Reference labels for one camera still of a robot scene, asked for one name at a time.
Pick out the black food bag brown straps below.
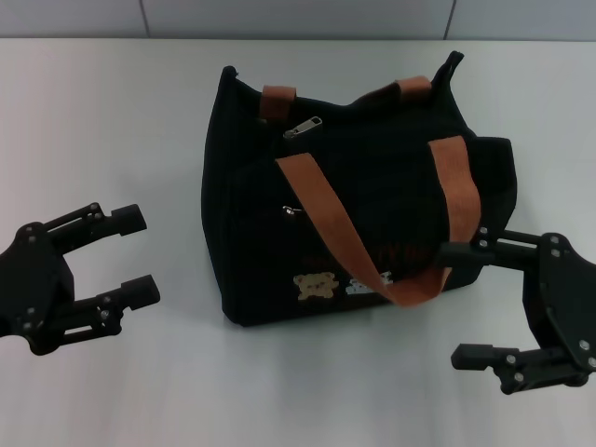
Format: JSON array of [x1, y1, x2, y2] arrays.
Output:
[[200, 49, 517, 330]]

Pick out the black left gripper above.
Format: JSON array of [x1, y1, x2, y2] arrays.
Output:
[[0, 201, 162, 358]]

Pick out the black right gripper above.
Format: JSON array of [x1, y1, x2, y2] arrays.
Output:
[[437, 225, 596, 395]]

